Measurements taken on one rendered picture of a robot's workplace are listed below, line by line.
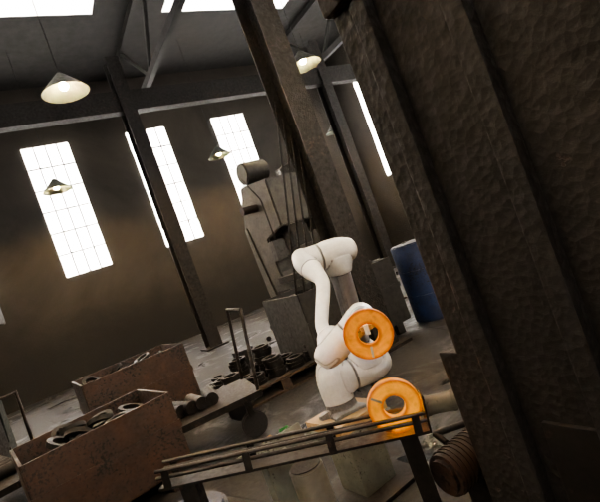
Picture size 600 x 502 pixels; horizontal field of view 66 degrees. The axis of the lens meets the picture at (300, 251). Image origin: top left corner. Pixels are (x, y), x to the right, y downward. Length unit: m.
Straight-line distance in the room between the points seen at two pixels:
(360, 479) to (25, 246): 11.51
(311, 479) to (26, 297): 11.60
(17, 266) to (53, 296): 1.07
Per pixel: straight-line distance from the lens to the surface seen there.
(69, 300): 12.89
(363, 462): 2.40
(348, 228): 4.56
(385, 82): 1.03
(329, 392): 2.32
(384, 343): 1.44
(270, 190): 6.80
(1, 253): 13.06
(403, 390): 1.39
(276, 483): 1.85
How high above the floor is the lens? 1.22
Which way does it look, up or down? level
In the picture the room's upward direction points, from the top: 20 degrees counter-clockwise
